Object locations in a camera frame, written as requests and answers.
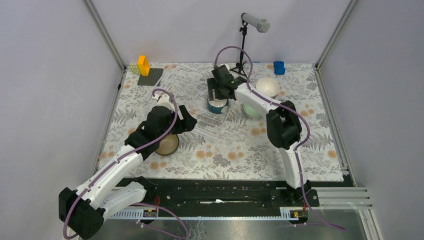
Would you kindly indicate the yellow toy block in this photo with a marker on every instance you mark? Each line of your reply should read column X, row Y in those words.
column 143, row 65

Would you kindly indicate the white wire dish rack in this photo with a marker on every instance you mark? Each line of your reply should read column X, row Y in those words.
column 188, row 84

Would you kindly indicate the lime green toy block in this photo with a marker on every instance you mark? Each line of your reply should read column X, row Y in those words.
column 134, row 68

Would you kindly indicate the teal white spotted bowl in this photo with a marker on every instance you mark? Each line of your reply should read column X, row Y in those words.
column 217, row 106

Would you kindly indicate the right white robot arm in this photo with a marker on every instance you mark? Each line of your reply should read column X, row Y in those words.
column 282, row 121

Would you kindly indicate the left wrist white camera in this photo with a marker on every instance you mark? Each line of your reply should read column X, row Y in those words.
column 164, row 100

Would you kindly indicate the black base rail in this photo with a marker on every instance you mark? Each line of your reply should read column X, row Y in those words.
column 219, row 198

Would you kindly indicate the white ribbed bowl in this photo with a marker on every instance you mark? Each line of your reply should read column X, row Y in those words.
column 268, row 86

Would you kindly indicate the dark grey building plate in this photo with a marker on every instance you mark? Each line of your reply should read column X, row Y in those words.
column 152, row 79

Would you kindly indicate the grey microphone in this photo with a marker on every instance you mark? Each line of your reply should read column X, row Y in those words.
column 261, row 25

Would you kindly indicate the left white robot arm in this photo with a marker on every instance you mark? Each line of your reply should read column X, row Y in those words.
column 86, row 208

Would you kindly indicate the dark teal floral bowl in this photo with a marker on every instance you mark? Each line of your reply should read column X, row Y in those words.
column 168, row 145

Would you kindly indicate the light green celadon bowl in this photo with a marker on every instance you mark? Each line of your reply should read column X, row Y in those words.
column 250, row 112

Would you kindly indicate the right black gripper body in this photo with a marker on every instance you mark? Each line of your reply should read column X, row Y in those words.
column 212, row 85

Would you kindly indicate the blue toy block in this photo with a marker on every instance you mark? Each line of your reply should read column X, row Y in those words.
column 279, row 67

